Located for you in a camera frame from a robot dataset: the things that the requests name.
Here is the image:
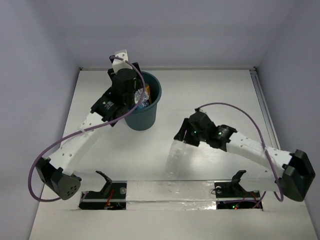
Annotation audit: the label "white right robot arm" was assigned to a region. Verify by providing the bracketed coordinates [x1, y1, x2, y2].
[173, 111, 316, 202]

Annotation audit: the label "clear bottle sideways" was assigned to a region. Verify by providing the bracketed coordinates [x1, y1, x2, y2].
[164, 140, 186, 180]

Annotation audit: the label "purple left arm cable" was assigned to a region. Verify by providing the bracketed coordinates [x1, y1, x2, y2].
[27, 56, 146, 202]

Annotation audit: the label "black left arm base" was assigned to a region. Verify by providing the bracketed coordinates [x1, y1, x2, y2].
[78, 170, 127, 211]

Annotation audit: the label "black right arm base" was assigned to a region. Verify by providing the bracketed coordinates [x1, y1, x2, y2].
[211, 170, 263, 210]

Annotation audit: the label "aluminium rail on table edge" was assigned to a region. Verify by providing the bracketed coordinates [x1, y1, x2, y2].
[249, 67, 281, 149]

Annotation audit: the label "silver foil tape strip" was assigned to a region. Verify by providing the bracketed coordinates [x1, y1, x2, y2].
[125, 180, 217, 211]

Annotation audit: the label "blue cap blue label bottle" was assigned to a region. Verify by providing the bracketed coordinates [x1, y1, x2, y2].
[136, 100, 150, 110]

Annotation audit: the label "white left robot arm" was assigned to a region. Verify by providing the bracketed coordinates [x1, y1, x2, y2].
[27, 56, 146, 202]

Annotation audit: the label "orange yellow label bottle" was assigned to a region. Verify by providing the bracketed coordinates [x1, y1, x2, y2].
[145, 84, 152, 105]

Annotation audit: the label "clear crushed bottle white cap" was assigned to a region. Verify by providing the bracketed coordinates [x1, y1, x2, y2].
[134, 88, 149, 104]

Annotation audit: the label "dark green ribbed bin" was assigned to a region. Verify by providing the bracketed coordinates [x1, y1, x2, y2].
[124, 71, 162, 131]

